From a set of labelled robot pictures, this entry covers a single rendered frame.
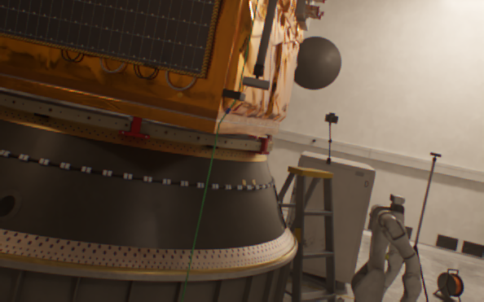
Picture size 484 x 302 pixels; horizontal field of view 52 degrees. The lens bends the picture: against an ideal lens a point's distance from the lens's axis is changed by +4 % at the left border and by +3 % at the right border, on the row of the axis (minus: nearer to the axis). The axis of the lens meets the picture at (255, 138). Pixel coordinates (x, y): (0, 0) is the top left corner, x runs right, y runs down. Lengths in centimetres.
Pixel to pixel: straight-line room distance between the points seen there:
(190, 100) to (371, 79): 839
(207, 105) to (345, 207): 440
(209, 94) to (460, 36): 890
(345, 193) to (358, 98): 426
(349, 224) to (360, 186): 49
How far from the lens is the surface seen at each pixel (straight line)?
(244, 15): 185
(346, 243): 612
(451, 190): 1030
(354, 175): 599
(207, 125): 179
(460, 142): 1028
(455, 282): 716
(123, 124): 209
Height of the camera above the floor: 183
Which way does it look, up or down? 2 degrees down
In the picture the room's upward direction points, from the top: 12 degrees clockwise
